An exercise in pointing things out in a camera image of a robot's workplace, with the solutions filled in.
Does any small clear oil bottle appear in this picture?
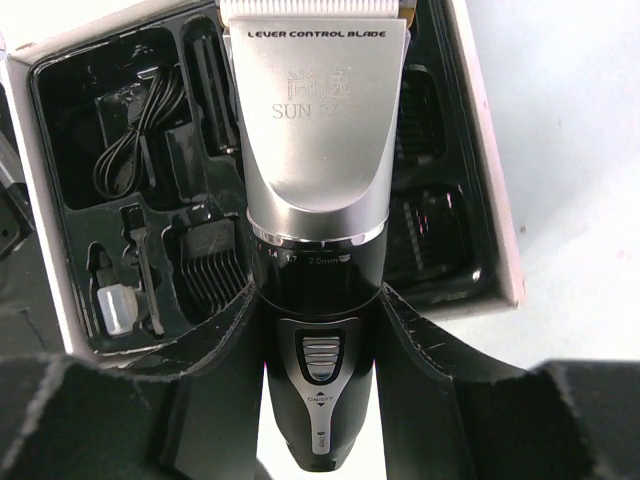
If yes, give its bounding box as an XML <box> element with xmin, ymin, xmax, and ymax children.
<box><xmin>96</xmin><ymin>251</ymin><xmax>139</xmax><ymax>336</ymax></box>

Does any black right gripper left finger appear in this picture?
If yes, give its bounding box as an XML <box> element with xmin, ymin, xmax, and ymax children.
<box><xmin>1</xmin><ymin>285</ymin><xmax>260</xmax><ymax>479</ymax></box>

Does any black power cable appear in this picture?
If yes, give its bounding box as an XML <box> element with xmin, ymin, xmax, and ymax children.
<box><xmin>92</xmin><ymin>64</ymin><xmax>186</xmax><ymax>204</ymax></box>

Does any black clipper guard comb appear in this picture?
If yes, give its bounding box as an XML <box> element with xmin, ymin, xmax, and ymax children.
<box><xmin>178</xmin><ymin>218</ymin><xmax>247</xmax><ymax>319</ymax></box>

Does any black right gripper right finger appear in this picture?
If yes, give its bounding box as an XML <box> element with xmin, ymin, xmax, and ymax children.
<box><xmin>375</xmin><ymin>287</ymin><xmax>639</xmax><ymax>479</ymax></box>

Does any white box with black tray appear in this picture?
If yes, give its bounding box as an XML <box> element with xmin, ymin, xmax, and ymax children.
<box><xmin>1</xmin><ymin>1</ymin><xmax>525</xmax><ymax>367</ymax></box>

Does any silver black hair clipper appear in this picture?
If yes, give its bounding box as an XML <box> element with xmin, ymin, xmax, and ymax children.
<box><xmin>219</xmin><ymin>1</ymin><xmax>416</xmax><ymax>472</ymax></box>

